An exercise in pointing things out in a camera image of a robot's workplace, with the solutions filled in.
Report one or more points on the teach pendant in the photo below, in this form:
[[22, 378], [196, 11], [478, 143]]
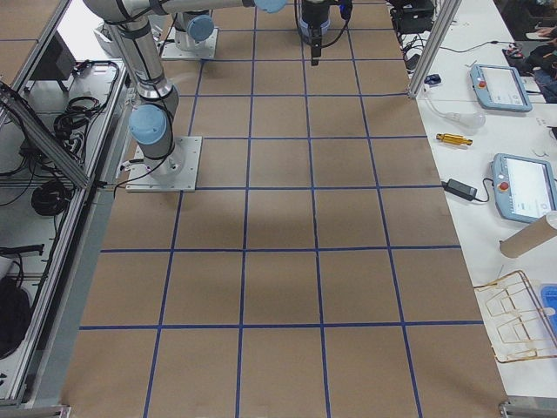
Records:
[[524, 188], [499, 88]]

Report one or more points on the small blue device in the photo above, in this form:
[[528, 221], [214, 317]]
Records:
[[432, 79]]

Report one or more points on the far teach pendant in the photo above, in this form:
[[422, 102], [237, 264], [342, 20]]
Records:
[[499, 88]]

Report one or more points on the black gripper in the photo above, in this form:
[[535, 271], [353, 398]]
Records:
[[314, 17]]

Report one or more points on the near teach pendant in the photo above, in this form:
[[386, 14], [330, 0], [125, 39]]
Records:
[[524, 188]]

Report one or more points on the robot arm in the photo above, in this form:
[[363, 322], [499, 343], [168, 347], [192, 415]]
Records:
[[192, 29], [151, 124]]

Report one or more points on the aluminium frame post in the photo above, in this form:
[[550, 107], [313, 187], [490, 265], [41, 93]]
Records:
[[439, 30]]

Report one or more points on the cardboard tube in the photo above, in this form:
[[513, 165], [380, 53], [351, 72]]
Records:
[[531, 236]]

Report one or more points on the gold wire rack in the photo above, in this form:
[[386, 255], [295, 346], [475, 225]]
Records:
[[517, 322]]

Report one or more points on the blue plastic box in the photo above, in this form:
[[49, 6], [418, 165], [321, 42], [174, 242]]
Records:
[[548, 294]]

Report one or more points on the gold cylindrical tool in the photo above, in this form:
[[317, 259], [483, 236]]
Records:
[[453, 139]]

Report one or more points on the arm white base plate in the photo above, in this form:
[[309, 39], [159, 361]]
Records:
[[189, 49], [178, 173]]

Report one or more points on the black power adapter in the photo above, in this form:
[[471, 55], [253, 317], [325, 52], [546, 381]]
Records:
[[459, 189]]

